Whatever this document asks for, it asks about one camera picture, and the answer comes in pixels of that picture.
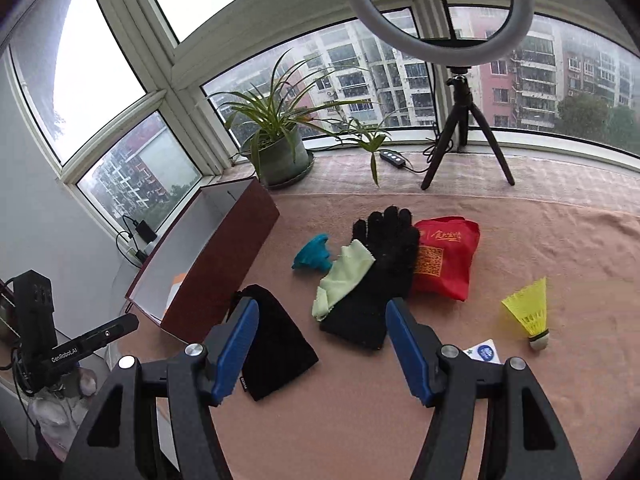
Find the yellow shuttlecock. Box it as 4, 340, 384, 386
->
501, 278, 550, 352

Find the black fabric pouch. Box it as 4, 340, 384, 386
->
229, 284, 319, 402

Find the red fabric bag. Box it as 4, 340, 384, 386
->
411, 217, 480, 301

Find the black knit glove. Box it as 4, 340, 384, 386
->
320, 206, 420, 350

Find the light green cleaning cloth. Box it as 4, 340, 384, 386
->
311, 240, 375, 322

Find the blue collapsible silicone funnel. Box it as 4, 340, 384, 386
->
292, 233, 332, 273

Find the left white gloved hand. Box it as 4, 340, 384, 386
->
28, 367, 98, 462

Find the white blue round sticker card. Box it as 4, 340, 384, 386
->
464, 339, 501, 364

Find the white power strip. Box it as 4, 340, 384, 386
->
127, 240, 157, 266

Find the black charger adapter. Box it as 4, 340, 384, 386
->
134, 220, 157, 244

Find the dark red cardboard box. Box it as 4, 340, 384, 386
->
127, 178, 280, 342

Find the pink towel mat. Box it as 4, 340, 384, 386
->
213, 194, 639, 479

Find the potted spider plant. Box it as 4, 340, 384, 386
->
206, 51, 390, 188

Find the black inline remote controller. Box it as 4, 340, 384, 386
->
378, 151, 407, 169

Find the black ring light cable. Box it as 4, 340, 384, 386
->
406, 134, 454, 175

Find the white ring light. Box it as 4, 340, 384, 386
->
347, 0, 534, 67

